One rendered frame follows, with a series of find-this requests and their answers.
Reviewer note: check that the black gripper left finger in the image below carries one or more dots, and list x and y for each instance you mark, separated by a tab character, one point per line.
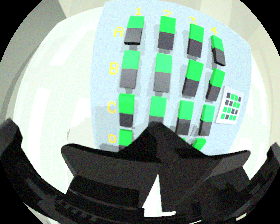
134	167

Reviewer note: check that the light grey switch panel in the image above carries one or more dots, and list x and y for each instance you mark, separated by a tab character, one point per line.
159	61

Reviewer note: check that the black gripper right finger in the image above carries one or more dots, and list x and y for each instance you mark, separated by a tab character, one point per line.
184	169

